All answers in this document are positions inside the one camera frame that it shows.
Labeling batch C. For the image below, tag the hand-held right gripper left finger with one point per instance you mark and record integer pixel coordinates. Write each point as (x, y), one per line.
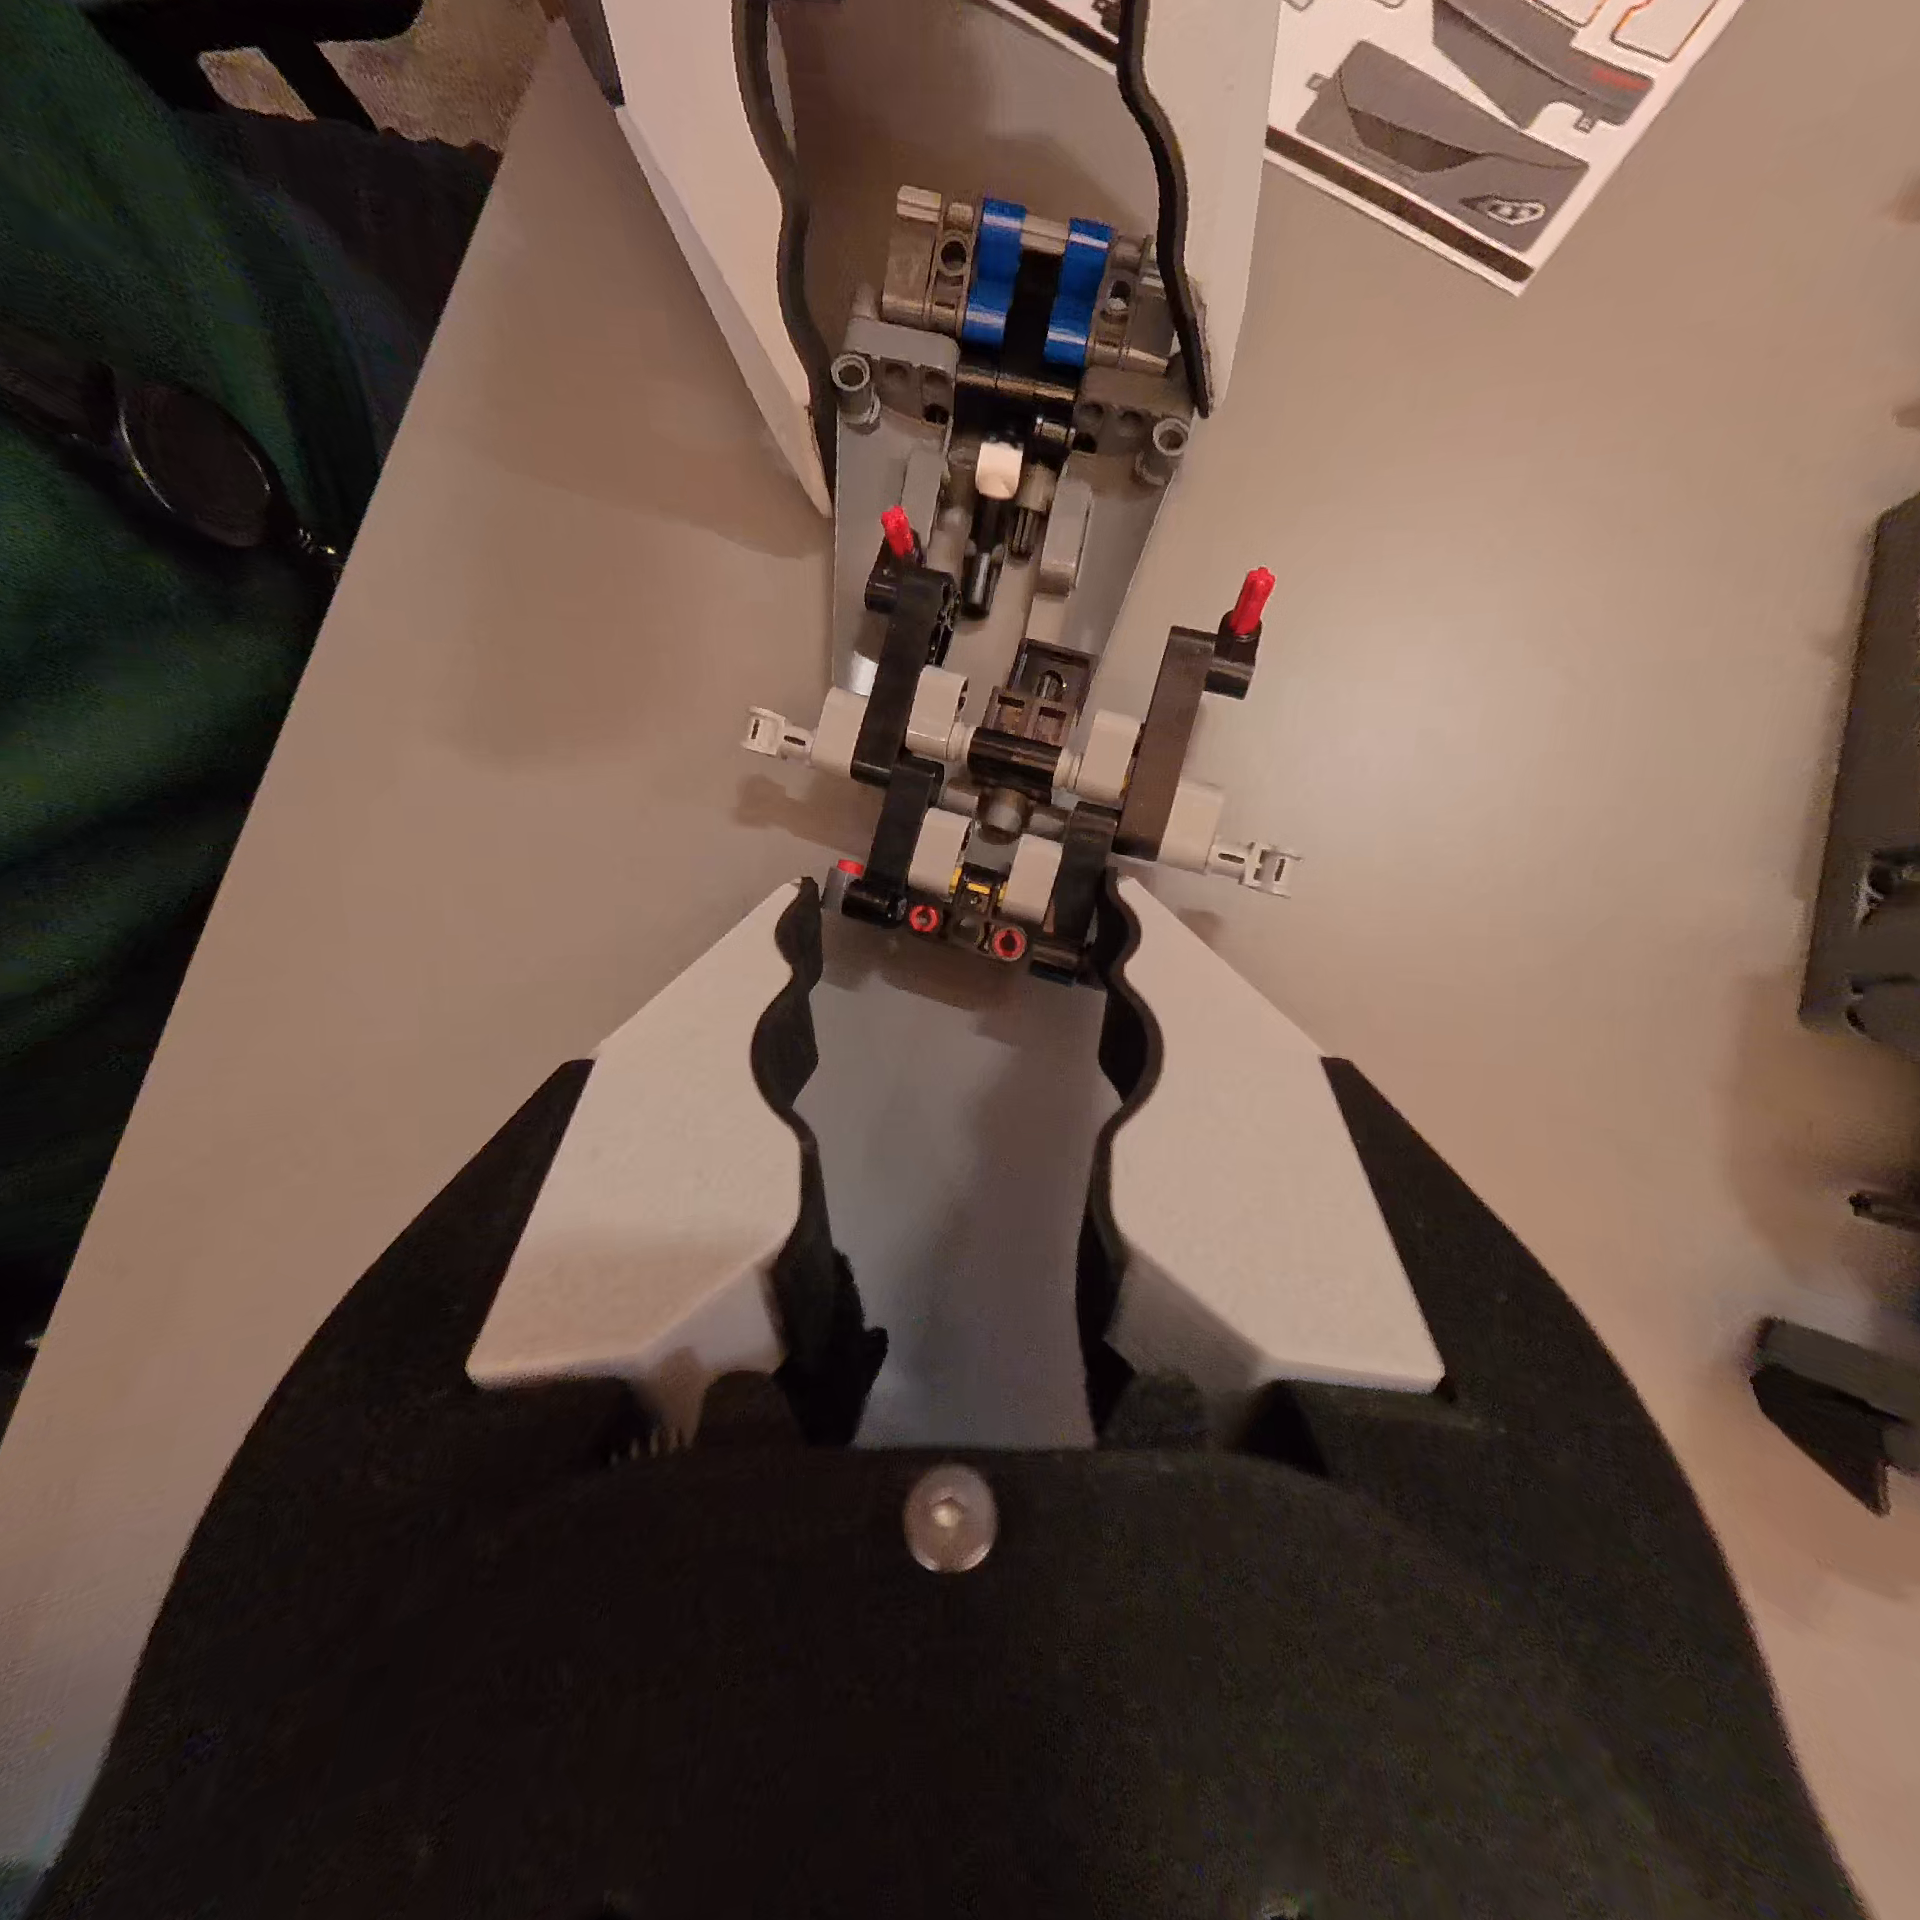
(647, 1199)

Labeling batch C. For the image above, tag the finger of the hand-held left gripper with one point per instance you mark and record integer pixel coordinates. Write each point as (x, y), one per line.
(1218, 116)
(701, 222)

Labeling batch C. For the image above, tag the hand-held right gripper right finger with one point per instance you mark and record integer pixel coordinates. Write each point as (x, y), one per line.
(1274, 1218)

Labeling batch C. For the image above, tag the grey blue lego panel assembly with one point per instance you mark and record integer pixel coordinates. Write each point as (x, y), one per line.
(1119, 508)

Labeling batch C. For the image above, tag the black grey lego subassembly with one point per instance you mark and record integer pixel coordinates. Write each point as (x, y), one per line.
(900, 676)

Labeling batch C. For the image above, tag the lego sticker sheet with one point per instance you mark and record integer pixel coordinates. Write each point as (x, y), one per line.
(1442, 165)

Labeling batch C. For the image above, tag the large lego car chassis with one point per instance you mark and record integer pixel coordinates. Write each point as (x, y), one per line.
(1877, 753)

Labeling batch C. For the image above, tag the dark round badge reel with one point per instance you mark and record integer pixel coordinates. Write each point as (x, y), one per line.
(195, 465)

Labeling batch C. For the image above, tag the person's green clothing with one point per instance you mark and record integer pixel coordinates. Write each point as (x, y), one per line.
(116, 753)

